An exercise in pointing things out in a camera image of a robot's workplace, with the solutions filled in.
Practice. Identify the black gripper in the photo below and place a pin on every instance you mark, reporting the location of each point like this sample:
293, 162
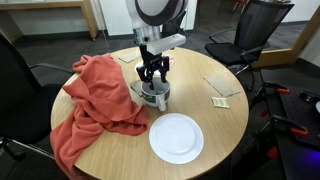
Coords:
150, 60

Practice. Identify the grey marker pen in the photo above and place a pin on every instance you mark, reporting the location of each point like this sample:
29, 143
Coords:
153, 88

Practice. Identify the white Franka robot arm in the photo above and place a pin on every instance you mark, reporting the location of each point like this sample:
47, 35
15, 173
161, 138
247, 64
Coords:
156, 13

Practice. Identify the white cup with green band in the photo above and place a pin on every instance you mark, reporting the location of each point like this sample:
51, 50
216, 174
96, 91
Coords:
155, 97

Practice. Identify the pink sticky note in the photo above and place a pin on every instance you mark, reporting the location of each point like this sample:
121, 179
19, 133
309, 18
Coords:
171, 61

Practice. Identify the red-orange cloth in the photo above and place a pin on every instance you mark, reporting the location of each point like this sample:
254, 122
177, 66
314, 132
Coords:
100, 93

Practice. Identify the black mesh office chair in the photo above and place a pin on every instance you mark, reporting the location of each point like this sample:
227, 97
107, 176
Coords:
253, 30
23, 100

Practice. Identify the wooden desk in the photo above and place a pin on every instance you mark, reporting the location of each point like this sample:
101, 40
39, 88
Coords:
50, 5

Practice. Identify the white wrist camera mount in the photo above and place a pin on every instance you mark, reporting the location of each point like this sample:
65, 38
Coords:
166, 43

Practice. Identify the wooden glass wall frame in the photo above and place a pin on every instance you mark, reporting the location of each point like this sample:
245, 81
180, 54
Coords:
290, 50

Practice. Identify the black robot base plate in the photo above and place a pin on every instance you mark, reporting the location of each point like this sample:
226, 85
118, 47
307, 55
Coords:
296, 113

